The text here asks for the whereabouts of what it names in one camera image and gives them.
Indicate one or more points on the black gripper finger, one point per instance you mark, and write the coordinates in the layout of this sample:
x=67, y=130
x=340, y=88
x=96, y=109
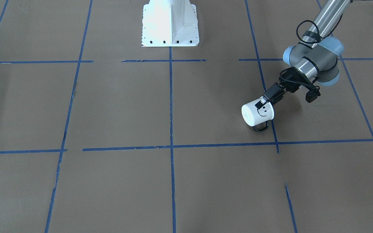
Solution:
x=266, y=98
x=277, y=97

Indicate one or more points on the white pedestal column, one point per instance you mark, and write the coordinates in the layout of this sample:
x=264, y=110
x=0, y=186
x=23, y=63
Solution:
x=168, y=23

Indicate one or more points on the white smiley mug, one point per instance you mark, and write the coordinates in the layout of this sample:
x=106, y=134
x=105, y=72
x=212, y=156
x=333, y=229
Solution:
x=257, y=114

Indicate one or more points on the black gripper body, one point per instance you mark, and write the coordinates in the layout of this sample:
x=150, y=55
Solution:
x=290, y=81

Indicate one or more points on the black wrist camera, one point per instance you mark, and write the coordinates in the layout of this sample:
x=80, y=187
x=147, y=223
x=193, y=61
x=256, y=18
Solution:
x=312, y=94

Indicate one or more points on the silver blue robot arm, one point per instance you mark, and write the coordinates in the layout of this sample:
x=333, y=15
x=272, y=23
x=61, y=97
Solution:
x=313, y=60

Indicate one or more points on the brown paper table cover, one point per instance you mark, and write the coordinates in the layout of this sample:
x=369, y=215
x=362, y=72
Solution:
x=101, y=135

